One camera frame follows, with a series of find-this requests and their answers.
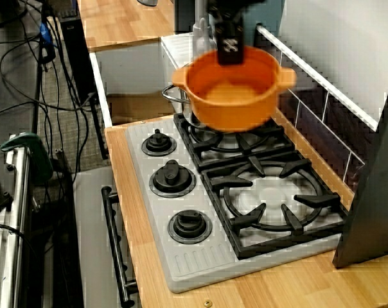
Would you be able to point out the stainless steel cooking pot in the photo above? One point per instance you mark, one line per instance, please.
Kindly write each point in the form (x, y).
(186, 106)

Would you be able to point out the black burner grate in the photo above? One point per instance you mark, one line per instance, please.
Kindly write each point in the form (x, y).
(295, 223)
(185, 138)

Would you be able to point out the wooden kitchen countertop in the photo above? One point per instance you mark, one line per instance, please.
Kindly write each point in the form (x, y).
(277, 288)

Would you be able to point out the brown cardboard sheet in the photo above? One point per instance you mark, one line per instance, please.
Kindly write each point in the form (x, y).
(139, 109)

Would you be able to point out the aluminium frame rail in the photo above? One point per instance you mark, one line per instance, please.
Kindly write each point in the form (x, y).
(14, 224)

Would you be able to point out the teal box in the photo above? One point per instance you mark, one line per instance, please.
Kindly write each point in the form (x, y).
(268, 16)

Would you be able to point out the black stove knob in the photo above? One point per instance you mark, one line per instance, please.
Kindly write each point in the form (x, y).
(189, 227)
(158, 143)
(172, 178)

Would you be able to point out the black side panel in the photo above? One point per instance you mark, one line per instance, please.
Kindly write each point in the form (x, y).
(374, 192)

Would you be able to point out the black computer tower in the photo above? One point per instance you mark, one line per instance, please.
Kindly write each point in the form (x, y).
(75, 57)

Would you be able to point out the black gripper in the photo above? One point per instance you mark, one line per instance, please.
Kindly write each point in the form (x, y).
(232, 8)

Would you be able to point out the dark tiled backsplash panel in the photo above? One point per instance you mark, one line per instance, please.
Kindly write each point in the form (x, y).
(335, 128)

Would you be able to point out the white oven cabinet front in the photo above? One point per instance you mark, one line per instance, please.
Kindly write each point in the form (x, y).
(91, 224)

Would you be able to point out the white toy sink basin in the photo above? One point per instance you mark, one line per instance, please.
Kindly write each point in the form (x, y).
(129, 67)

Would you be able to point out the black base box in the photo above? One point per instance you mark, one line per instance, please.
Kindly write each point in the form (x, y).
(182, 16)

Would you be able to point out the grey toy stove panel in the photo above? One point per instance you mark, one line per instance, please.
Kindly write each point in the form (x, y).
(194, 263)

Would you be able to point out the grey toy faucet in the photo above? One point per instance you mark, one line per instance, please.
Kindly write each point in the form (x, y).
(202, 35)

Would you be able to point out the orange plastic toy pot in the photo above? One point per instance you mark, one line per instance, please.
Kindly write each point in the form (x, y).
(232, 102)

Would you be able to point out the wooden table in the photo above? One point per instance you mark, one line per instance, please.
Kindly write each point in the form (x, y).
(123, 22)

